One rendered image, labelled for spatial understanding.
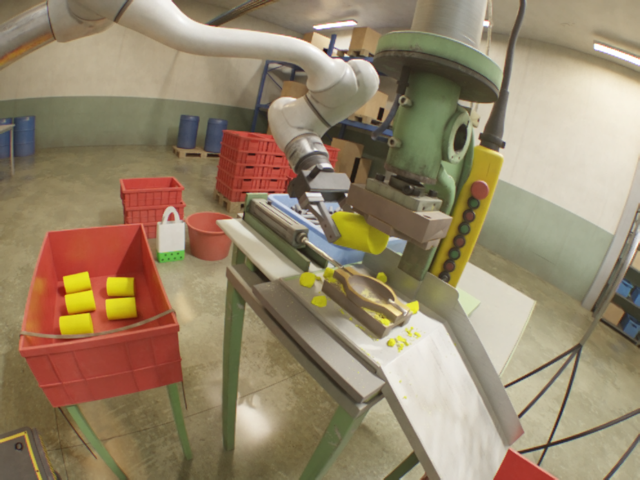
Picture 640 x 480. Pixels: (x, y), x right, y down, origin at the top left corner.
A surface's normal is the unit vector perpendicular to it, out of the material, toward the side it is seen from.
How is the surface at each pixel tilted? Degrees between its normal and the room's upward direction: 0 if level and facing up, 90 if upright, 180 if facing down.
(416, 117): 90
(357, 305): 90
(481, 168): 85
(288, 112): 66
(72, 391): 90
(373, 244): 74
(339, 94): 115
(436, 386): 30
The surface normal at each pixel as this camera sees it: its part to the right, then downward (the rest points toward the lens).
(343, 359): 0.22, -0.90
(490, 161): -0.41, 0.18
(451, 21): -0.23, 0.33
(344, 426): -0.74, 0.10
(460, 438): 0.51, -0.56
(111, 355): 0.62, 0.44
